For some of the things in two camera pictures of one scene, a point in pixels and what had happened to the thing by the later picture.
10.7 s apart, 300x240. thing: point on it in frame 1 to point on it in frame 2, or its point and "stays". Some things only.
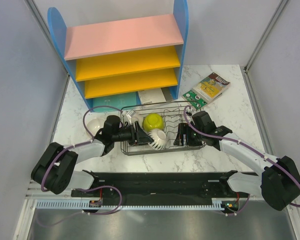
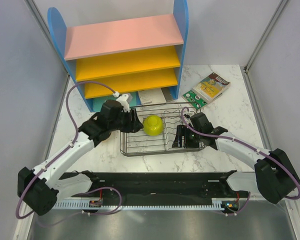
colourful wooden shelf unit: x=126 y=57 stays
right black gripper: x=184 y=128 stays
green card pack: x=197 y=101 stays
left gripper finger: x=141 y=136 to x=135 y=125
